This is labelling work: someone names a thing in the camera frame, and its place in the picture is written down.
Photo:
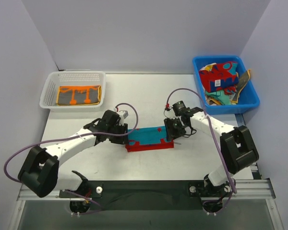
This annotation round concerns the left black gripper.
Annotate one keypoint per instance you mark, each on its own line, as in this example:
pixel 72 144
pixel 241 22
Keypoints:
pixel 123 133

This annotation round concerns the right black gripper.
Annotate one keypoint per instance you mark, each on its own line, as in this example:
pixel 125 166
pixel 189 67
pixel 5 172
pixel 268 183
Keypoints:
pixel 171 130

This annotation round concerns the red blue towel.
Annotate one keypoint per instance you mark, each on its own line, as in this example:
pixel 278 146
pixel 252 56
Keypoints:
pixel 222 76
pixel 148 138

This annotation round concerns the orange towel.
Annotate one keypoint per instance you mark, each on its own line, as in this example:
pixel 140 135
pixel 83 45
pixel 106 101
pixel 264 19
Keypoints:
pixel 79 95

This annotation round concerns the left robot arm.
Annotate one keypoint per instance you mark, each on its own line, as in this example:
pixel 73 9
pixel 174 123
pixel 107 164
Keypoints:
pixel 40 170

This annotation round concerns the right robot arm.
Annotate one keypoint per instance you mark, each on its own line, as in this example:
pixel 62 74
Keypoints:
pixel 235 145

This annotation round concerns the teal patterned towel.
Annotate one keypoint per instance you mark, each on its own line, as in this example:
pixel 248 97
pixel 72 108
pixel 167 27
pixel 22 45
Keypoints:
pixel 219 98

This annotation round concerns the white perforated plastic basket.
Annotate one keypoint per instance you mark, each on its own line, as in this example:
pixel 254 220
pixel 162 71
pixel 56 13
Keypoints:
pixel 48 98

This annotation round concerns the black base mat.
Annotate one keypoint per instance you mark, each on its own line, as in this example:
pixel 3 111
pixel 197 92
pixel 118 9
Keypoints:
pixel 148 196

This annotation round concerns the grey orange-edged towel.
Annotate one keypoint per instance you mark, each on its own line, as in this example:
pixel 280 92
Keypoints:
pixel 243 80

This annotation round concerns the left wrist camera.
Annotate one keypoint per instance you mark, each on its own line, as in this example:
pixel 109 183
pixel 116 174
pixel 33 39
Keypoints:
pixel 122 113

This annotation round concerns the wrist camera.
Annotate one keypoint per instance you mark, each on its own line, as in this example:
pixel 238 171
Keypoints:
pixel 180 107
pixel 122 113

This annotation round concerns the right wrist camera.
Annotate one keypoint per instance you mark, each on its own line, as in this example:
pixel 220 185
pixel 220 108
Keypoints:
pixel 180 107

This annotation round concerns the aluminium front rail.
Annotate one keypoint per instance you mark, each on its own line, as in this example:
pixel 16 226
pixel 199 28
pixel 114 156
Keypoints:
pixel 252 207

